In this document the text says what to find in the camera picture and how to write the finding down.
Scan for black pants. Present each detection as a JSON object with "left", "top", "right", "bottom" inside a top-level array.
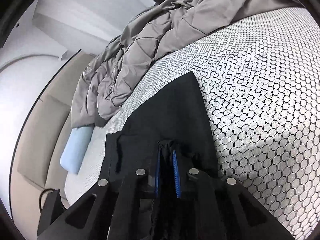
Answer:
[{"left": 94, "top": 71, "right": 220, "bottom": 240}]

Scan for light blue pillow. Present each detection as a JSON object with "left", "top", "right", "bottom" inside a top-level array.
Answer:
[{"left": 60, "top": 125, "right": 94, "bottom": 174}]

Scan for beige upholstered headboard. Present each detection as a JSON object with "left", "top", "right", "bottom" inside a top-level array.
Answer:
[{"left": 11, "top": 49, "right": 97, "bottom": 196}]

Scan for white honeycomb mattress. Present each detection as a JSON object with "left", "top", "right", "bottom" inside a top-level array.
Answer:
[{"left": 65, "top": 7, "right": 319, "bottom": 239}]

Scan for grey quilted duvet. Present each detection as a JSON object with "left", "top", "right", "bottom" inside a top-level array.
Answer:
[{"left": 71, "top": 0, "right": 300, "bottom": 128}]

